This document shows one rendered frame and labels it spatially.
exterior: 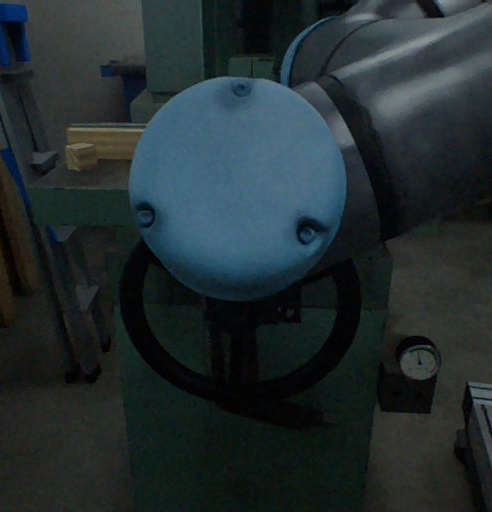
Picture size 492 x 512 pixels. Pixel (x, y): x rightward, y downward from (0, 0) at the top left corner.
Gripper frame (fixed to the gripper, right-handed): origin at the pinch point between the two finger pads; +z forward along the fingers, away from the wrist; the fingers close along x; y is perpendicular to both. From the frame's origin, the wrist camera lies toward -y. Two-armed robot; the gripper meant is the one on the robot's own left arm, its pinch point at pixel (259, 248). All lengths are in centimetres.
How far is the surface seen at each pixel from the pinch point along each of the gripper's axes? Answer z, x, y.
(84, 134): 34, -32, -24
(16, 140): 86, -71, -39
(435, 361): 28.1, 25.5, 12.9
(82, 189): 21.5, -26.7, -10.8
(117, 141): 34.9, -26.1, -22.5
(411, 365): 28.5, 22.1, 13.7
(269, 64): 23.2, 0.1, -30.6
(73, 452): 99, -55, 47
